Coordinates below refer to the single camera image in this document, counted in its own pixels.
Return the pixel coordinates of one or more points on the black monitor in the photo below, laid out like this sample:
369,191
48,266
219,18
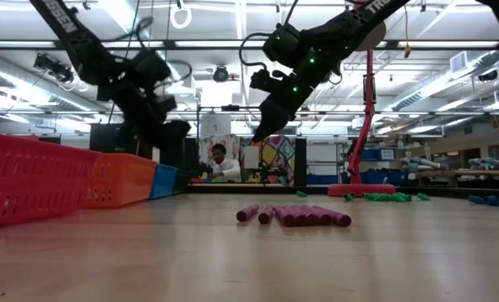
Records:
102,138

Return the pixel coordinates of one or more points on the small green cap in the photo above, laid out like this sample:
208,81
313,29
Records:
349,196
384,197
370,196
423,196
301,194
402,197

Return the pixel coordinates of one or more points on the red plastic basket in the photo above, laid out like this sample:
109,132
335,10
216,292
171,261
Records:
22,180

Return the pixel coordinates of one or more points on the black ceiling camera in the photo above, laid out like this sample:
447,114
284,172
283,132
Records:
54,69
221,74

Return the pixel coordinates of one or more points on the black column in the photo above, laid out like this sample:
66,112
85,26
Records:
300,161

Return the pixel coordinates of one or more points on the small blue cap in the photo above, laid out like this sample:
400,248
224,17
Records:
492,200
476,199

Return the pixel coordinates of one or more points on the black metal rack frame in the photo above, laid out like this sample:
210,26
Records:
230,107

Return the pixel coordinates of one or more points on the black aluminium table frame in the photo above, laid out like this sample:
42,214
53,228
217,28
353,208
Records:
253,189

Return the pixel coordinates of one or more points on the blue plastic basket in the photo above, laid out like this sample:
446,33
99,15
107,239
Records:
164,182

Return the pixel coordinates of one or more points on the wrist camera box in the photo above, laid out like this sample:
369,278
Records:
150,65
266,81

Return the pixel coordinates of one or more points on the blue storage bin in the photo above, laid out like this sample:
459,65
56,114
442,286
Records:
377,154
383,177

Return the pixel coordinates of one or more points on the black plastic basket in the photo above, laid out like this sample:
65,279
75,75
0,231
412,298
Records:
183,180

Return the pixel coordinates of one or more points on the red desk lamp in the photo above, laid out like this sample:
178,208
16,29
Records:
360,147

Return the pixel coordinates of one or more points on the white paper sheet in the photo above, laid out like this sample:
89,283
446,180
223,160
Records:
251,157

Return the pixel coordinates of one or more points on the white ceiling vent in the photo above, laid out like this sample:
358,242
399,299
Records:
458,61

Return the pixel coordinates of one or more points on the white hanging banner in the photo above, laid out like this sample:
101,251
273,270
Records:
215,125

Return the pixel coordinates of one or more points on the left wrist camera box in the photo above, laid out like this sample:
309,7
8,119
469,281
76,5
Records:
150,65

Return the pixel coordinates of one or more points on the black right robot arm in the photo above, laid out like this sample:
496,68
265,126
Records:
358,17

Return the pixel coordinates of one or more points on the colourful patterned board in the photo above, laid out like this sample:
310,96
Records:
274,155

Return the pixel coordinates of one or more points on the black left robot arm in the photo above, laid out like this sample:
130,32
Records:
85,50

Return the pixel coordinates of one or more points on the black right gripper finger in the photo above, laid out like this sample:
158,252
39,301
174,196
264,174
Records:
276,121
263,117

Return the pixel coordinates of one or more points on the magenta crayon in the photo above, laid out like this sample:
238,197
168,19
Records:
286,218
312,218
299,218
324,218
247,214
266,216
342,220

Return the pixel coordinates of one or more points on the person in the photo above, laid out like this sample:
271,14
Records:
226,168

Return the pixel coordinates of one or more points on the orange plastic basket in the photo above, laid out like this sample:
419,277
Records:
119,180

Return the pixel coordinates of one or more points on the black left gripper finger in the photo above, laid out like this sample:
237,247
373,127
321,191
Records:
138,134
171,134

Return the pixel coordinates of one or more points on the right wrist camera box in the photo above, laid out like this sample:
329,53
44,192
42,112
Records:
266,81

